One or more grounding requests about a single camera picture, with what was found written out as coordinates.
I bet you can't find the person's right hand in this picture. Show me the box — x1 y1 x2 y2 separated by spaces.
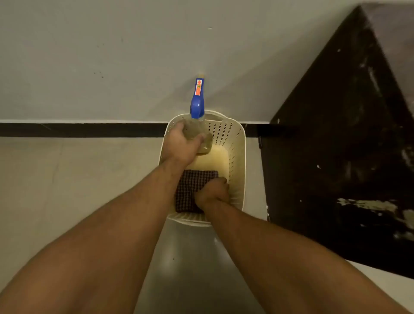
194 177 230 211

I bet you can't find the person's left hand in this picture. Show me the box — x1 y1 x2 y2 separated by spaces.
160 122 204 166

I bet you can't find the spray bottle with blue nozzle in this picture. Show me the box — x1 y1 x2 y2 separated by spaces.
181 77 213 155

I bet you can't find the dark checkered cloth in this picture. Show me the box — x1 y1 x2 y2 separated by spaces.
175 170 219 214

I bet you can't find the person's right forearm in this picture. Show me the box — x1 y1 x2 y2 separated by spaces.
200 198 411 314

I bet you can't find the person's left forearm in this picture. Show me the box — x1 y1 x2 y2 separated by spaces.
0 159 190 314

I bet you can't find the white perforated plastic basket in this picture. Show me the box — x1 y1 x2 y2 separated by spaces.
158 110 247 227

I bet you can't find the dark stone counter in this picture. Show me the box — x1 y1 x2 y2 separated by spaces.
259 5 414 280

